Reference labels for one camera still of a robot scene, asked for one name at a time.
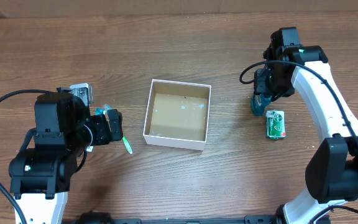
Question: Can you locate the blue mouthwash bottle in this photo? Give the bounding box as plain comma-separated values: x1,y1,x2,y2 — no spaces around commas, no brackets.
251,94,271,116

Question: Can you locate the green floss pack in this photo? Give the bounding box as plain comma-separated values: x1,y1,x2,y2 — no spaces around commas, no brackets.
265,110,286,140

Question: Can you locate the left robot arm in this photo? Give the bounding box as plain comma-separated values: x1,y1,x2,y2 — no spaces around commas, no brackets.
9,92,123,223

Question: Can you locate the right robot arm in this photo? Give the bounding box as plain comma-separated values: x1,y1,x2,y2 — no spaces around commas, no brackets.
251,27,358,223

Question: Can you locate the green toothbrush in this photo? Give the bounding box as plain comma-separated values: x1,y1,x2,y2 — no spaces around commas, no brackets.
103,104,133,154

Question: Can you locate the teal toothpaste tube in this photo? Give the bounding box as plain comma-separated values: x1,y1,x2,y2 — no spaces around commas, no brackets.
95,108,106,115

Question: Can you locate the white cardboard box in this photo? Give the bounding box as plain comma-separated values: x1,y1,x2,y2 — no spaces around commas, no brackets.
143,79,211,151

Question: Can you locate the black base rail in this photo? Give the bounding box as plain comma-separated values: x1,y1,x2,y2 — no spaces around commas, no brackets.
62,211,332,224

